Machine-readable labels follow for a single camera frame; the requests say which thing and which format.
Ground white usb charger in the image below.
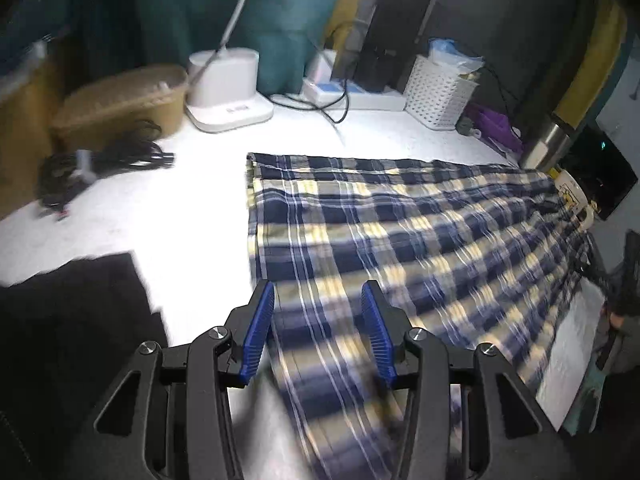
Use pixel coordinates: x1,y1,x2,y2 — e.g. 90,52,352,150
305,49,337,84

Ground black power adapter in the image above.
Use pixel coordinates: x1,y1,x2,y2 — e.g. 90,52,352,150
352,47,397,93

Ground purple cloth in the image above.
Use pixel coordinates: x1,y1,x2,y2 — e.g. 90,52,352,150
465,102,523,156

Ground white power strip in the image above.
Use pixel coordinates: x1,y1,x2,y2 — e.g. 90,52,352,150
302,78,406,112

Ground cream cartoon mug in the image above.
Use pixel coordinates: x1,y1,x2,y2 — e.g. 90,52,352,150
554,170,594,232

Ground brown lidded bowl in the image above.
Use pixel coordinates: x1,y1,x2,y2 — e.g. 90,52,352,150
50,64,189,151

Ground yellow curtain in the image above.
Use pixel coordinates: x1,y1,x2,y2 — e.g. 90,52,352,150
554,0,628,130

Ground blue yellow plaid pants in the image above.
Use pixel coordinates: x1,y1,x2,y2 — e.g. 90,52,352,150
246,153,587,479

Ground blue white plastic bag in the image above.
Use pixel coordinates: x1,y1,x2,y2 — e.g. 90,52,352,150
427,38,485,76

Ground stainless steel tumbler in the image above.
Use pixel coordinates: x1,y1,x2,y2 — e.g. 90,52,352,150
518,114,576,172

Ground white textured bedspread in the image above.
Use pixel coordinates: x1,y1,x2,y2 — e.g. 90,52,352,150
0,104,609,480

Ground teal curtain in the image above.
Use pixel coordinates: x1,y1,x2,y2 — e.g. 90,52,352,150
70,0,337,96

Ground white plastic lattice basket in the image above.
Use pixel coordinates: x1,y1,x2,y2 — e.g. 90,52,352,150
404,55,478,131

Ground white desk lamp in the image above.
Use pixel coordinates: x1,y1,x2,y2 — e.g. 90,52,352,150
184,0,273,133

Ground coiled black cable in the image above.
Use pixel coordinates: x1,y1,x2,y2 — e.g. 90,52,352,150
37,119,177,221

